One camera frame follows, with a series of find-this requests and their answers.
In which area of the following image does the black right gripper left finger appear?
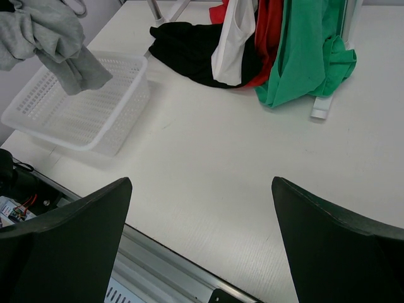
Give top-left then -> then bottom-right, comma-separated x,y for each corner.
1,177 -> 132,302

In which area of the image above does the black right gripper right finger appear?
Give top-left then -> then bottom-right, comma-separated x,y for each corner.
271,177 -> 403,302

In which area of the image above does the grey tank top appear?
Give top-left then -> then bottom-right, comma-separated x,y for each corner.
1,1 -> 112,95

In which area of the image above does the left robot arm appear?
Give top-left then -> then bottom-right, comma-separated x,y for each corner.
1,149 -> 37,201

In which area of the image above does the green tank top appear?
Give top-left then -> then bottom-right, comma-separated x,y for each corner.
255,1 -> 357,108

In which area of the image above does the white tank top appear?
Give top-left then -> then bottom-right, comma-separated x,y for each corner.
211,0 -> 258,86

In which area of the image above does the red tank top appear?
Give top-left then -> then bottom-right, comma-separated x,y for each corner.
247,0 -> 283,87

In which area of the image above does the white plastic perforated basket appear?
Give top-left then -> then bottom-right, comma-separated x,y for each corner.
1,51 -> 150,157

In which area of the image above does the black garment on table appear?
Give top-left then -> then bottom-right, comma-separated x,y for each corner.
148,21 -> 263,90

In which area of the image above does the white clothes rack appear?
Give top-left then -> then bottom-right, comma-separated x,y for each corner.
149,1 -> 362,119

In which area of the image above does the red garment on table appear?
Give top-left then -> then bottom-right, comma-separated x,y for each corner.
209,0 -> 229,24

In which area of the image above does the white slotted cable duct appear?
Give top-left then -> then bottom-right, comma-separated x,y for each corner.
0,195 -> 133,303

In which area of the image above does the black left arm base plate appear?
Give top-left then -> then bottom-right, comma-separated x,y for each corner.
12,168 -> 62,215

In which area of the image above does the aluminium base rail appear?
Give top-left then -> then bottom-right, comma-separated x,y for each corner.
31,176 -> 266,303

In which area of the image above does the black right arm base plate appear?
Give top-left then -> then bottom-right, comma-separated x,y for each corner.
208,288 -> 259,303

